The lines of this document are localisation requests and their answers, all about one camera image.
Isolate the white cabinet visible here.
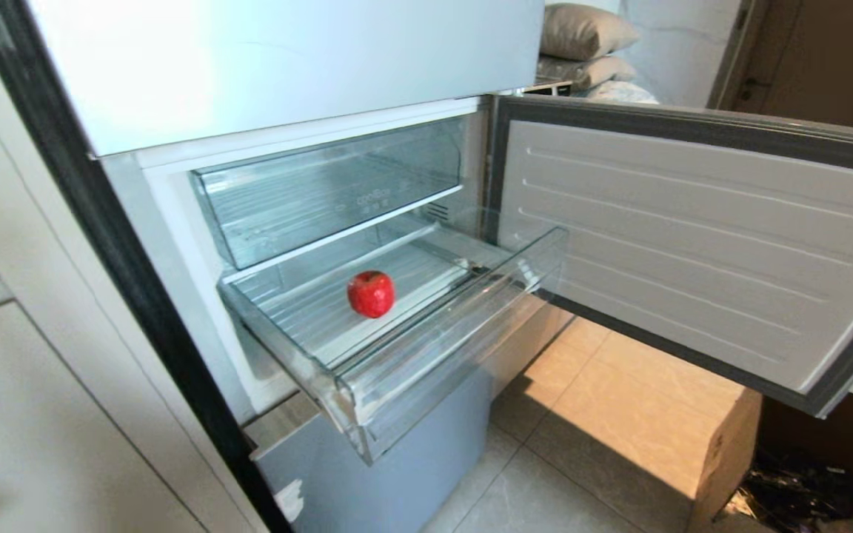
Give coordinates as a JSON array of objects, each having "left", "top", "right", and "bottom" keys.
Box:
[{"left": 0, "top": 44, "right": 268, "bottom": 533}]

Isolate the red apple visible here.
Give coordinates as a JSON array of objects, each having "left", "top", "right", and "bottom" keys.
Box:
[{"left": 347, "top": 270, "right": 396, "bottom": 319}]

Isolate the patterned white cushion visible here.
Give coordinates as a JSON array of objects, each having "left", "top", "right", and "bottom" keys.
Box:
[{"left": 586, "top": 80, "right": 659, "bottom": 105}]

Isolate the brown cardboard box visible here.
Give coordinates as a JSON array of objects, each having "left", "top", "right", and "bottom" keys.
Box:
[{"left": 687, "top": 388, "right": 853, "bottom": 533}]

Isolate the clear closed fridge drawer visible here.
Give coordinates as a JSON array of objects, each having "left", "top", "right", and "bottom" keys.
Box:
[{"left": 190, "top": 117, "right": 466, "bottom": 270}]

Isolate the brown wooden door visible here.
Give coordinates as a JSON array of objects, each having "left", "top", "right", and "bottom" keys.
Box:
[{"left": 708, "top": 0, "right": 853, "bottom": 134}]

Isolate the silver fridge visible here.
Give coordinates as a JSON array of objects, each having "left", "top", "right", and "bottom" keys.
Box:
[{"left": 0, "top": 0, "right": 575, "bottom": 533}]

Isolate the clear pulled-out fridge drawer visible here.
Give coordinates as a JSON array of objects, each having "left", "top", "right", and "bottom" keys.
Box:
[{"left": 218, "top": 218, "right": 570, "bottom": 465}]

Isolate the closed silver fridge door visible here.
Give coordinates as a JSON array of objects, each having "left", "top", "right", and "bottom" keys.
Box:
[{"left": 25, "top": 0, "right": 546, "bottom": 158}]

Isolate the open fridge door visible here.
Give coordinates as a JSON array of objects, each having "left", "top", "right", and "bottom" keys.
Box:
[{"left": 485, "top": 94, "right": 853, "bottom": 419}]

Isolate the grey lower freezer door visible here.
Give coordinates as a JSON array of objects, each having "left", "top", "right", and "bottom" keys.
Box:
[{"left": 252, "top": 370, "right": 492, "bottom": 533}]

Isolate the beige pillow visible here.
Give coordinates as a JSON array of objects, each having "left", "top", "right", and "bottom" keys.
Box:
[
  {"left": 541, "top": 3, "right": 641, "bottom": 61},
  {"left": 536, "top": 55, "right": 637, "bottom": 92}
]

